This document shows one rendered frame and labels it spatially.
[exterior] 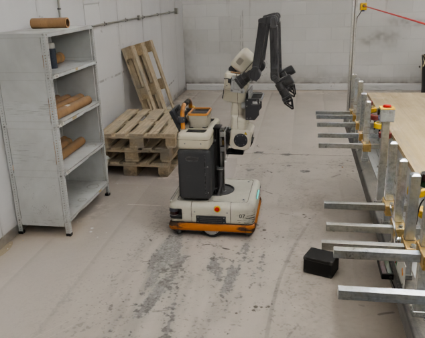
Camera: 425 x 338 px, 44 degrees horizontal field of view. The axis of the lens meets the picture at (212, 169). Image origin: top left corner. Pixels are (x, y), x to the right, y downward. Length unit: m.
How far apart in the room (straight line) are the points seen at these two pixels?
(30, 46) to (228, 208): 1.83
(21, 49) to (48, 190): 1.07
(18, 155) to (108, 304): 1.46
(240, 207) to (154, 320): 1.19
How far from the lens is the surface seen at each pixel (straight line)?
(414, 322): 1.99
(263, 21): 3.64
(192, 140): 3.84
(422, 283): 1.96
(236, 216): 3.94
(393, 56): 10.05
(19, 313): 3.45
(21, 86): 4.06
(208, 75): 10.12
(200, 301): 3.30
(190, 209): 3.98
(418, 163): 2.97
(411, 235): 2.15
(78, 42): 4.78
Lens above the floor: 1.79
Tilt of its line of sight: 19 degrees down
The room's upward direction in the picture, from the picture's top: 2 degrees counter-clockwise
